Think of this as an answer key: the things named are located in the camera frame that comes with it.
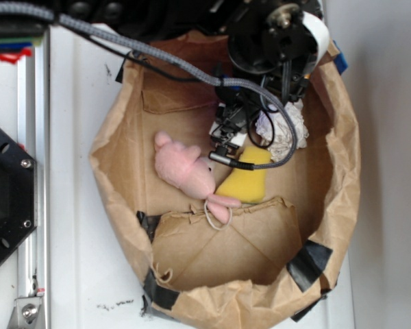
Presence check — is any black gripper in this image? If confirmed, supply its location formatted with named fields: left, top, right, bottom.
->
left=208, top=63, right=311, bottom=162

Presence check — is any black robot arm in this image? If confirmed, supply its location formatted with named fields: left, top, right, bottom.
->
left=58, top=0, right=329, bottom=170

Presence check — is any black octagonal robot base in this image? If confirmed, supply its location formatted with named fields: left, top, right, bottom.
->
left=0, top=128, right=36, bottom=266

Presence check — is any blue tape strip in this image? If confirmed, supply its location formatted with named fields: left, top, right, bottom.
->
left=334, top=41, right=349, bottom=75

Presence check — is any crumpled white paper ball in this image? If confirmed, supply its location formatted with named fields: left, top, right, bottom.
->
left=256, top=99, right=309, bottom=162

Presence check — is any yellow sponge wedge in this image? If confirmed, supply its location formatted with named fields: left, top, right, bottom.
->
left=215, top=146, right=271, bottom=204

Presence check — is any pink plush bunny toy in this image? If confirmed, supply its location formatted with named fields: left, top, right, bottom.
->
left=154, top=131, right=241, bottom=230

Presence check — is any brown paper bag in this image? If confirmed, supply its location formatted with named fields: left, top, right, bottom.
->
left=90, top=45, right=360, bottom=328

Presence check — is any grey braided cable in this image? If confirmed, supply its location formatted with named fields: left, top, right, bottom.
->
left=0, top=5, right=298, bottom=171

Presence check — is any aluminium extrusion rail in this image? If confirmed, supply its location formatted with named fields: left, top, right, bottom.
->
left=8, top=42, right=51, bottom=328

